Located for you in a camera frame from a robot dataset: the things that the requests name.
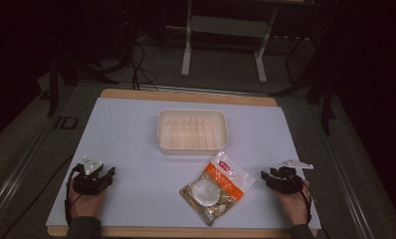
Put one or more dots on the white metal stand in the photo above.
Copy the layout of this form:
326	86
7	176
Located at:
226	30

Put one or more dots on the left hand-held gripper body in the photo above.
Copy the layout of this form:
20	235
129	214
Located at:
86	184

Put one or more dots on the white plastic tray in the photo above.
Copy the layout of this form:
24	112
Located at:
192	131

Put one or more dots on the person's right hand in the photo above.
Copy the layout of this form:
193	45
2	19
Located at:
294	205

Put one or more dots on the clear orange snack packet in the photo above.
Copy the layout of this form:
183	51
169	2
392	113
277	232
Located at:
216	189

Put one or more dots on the black floor plate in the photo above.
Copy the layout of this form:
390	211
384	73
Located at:
66	122

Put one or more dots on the white table mat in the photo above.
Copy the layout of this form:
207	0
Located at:
136	159

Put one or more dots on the metal floor rail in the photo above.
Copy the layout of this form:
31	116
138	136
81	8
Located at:
17	176
347	179

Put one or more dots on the black stand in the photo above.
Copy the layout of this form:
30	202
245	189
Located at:
56	86
325	96

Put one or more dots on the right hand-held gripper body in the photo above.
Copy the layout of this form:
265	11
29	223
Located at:
287	182

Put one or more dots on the person's left hand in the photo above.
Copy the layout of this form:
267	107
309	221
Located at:
85	204

